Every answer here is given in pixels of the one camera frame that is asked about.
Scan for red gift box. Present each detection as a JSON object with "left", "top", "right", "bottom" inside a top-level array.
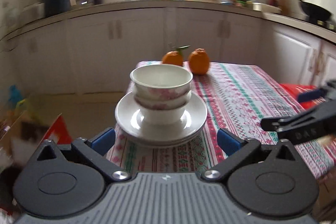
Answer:
[{"left": 279, "top": 83, "right": 326, "bottom": 111}]

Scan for white bowl with pink flowers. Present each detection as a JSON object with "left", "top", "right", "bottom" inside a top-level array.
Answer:
[
  {"left": 133, "top": 89, "right": 192, "bottom": 111},
  {"left": 138, "top": 101, "right": 188, "bottom": 125},
  {"left": 130, "top": 64, "right": 194, "bottom": 102}
]

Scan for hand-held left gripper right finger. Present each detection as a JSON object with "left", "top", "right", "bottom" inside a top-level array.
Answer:
[{"left": 201, "top": 127, "right": 299, "bottom": 183}]

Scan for blue plastic object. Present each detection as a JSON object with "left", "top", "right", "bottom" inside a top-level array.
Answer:
[{"left": 9, "top": 85, "right": 23, "bottom": 104}]

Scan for black wok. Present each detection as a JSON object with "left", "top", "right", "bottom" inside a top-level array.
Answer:
[{"left": 287, "top": 0, "right": 332, "bottom": 22}]

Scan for white plate with fruit print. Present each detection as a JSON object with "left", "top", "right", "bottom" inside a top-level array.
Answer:
[
  {"left": 117, "top": 119, "right": 206, "bottom": 145},
  {"left": 123, "top": 132, "right": 201, "bottom": 148},
  {"left": 115, "top": 90, "right": 208, "bottom": 143}
]

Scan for brown cardboard box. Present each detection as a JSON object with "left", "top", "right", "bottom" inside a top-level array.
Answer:
[{"left": 0, "top": 111, "right": 53, "bottom": 161}]

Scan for white plastic tray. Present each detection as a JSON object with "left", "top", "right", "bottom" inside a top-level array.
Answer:
[{"left": 252, "top": 2, "right": 281, "bottom": 14}]

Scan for patterned tablecloth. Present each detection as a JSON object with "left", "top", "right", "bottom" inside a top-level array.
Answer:
[{"left": 106, "top": 61, "right": 336, "bottom": 178}]

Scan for gas stove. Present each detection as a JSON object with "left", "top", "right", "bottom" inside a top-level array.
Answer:
[{"left": 314, "top": 19, "right": 336, "bottom": 31}]

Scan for black lined trash bin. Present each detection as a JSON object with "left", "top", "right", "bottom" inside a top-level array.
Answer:
[{"left": 0, "top": 166, "right": 25, "bottom": 204}]

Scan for orange with green leaf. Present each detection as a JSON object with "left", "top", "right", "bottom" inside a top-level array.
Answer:
[{"left": 162, "top": 45, "right": 191, "bottom": 67}]

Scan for white kitchen cabinets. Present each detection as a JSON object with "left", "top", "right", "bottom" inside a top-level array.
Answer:
[{"left": 5, "top": 7, "right": 336, "bottom": 98}]

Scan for kitchen countertop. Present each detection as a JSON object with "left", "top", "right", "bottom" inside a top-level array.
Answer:
[{"left": 5, "top": 0, "right": 336, "bottom": 43}]

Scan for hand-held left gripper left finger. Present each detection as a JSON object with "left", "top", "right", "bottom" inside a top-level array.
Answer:
[{"left": 36, "top": 127, "right": 131, "bottom": 183}]

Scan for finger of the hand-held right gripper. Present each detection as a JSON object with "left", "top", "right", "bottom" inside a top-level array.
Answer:
[
  {"left": 298, "top": 78, "right": 336, "bottom": 103},
  {"left": 261, "top": 94, "right": 336, "bottom": 133}
]

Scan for bumpy orange without leaf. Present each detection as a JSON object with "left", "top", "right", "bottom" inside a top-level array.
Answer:
[{"left": 188, "top": 48, "right": 210, "bottom": 75}]

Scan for red cardboard box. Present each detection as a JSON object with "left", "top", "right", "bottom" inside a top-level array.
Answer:
[{"left": 47, "top": 114, "right": 73, "bottom": 146}]

